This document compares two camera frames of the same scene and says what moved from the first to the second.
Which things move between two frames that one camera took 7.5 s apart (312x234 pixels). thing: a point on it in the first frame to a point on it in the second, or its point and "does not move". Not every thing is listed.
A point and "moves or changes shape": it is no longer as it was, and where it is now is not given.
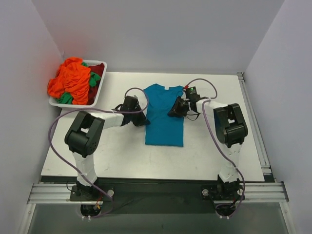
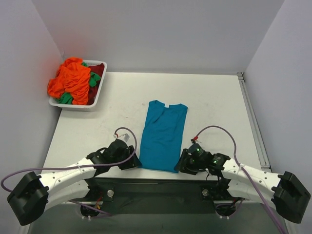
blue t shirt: x=164 y=129 moves or changes shape
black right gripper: x=177 y=108 to x=183 y=161
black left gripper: x=139 y=115 to x=131 y=157
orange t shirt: x=72 y=77 does not move
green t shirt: x=67 y=98 does not move
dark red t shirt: x=98 y=69 does not move
